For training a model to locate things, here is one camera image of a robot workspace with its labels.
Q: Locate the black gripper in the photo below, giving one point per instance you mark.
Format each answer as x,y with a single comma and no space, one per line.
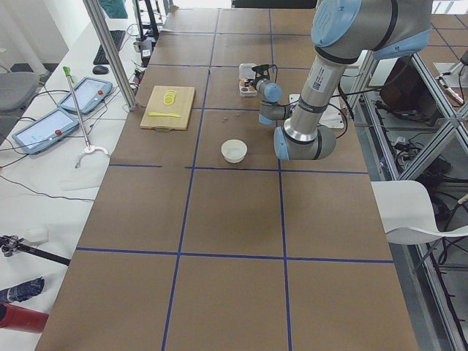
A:
252,83

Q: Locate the black computer mouse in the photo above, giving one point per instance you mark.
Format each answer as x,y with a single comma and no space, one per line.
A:
100,70

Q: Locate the white bowl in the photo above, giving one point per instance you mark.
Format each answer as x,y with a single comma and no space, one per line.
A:
234,151

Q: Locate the teach pendant near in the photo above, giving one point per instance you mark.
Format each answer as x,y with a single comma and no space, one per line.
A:
46,131

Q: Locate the teach pendant far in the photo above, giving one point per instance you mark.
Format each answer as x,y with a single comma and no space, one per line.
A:
89,92

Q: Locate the bamboo cutting board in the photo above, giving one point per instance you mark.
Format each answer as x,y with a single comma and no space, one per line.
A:
183,105

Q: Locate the folded dark umbrella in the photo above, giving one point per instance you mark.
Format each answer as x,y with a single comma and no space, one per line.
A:
23,292

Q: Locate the red bottle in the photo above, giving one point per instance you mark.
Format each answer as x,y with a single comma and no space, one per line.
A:
17,318

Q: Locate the aluminium frame post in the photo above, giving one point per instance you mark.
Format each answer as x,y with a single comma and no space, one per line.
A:
100,26

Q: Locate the clear plastic egg box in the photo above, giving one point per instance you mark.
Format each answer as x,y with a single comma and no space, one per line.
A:
246,76

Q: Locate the black box with label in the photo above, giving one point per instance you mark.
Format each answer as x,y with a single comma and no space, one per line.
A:
146,50

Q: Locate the white curved chair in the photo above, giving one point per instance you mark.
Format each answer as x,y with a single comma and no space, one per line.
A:
407,214

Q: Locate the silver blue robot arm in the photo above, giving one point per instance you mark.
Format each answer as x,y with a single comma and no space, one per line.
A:
341,30

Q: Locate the teach pendant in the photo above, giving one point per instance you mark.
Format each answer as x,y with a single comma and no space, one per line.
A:
89,92
46,131

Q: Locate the yellow plastic knife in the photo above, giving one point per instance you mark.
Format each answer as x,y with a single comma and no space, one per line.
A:
169,115

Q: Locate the black tripod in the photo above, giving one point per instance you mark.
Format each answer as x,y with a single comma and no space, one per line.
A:
11,244

